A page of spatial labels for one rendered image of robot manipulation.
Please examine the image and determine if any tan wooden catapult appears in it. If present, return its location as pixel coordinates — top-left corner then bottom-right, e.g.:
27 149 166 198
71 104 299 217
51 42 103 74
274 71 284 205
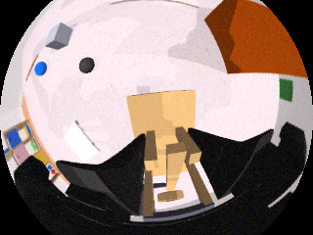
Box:
125 90 215 222

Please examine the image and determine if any blue ball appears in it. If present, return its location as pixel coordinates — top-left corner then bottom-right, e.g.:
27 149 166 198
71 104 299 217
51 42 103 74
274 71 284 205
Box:
35 62 47 77

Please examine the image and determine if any white flat slab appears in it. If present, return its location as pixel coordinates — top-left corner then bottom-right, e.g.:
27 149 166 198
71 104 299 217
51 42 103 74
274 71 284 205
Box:
63 120 101 162

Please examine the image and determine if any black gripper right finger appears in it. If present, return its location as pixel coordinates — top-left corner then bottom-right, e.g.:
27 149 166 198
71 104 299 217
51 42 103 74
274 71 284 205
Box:
188 128 274 200

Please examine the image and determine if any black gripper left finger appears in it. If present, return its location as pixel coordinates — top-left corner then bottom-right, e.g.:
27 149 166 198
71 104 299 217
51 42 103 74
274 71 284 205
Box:
55 133 146 216

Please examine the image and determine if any black ball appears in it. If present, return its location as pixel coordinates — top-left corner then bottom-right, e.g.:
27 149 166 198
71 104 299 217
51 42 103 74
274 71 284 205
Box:
79 56 95 74

